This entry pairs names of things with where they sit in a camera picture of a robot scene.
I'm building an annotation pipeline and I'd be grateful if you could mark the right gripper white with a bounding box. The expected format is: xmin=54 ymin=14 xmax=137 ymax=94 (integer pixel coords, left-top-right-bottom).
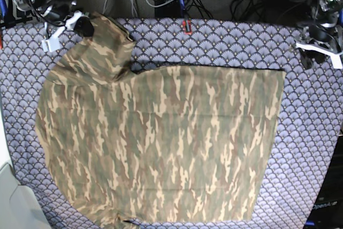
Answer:
xmin=41 ymin=11 xmax=93 ymax=52

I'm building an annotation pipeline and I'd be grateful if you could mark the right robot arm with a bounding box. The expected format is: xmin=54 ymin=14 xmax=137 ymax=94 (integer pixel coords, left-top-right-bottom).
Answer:
xmin=13 ymin=0 xmax=94 ymax=52

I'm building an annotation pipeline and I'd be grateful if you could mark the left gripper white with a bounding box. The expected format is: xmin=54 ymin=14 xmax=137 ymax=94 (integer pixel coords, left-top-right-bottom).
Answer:
xmin=295 ymin=25 xmax=342 ymax=69

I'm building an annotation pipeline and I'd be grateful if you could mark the red table clamp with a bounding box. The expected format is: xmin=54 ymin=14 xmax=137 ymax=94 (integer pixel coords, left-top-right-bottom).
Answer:
xmin=182 ymin=19 xmax=192 ymax=35

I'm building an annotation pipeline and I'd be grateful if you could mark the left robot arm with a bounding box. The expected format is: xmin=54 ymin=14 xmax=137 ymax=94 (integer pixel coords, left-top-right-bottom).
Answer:
xmin=295 ymin=0 xmax=342 ymax=70

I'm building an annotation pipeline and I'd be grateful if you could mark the black OpenArm box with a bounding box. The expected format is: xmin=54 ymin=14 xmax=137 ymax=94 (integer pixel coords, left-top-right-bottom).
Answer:
xmin=304 ymin=136 xmax=342 ymax=228

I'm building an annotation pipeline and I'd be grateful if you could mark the camouflage T-shirt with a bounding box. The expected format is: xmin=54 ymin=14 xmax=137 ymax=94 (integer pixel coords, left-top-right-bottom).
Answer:
xmin=35 ymin=14 xmax=286 ymax=228

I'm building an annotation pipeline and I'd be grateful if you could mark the purple fan-pattern tablecloth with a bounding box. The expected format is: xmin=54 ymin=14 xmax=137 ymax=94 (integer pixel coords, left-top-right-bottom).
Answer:
xmin=1 ymin=15 xmax=342 ymax=228

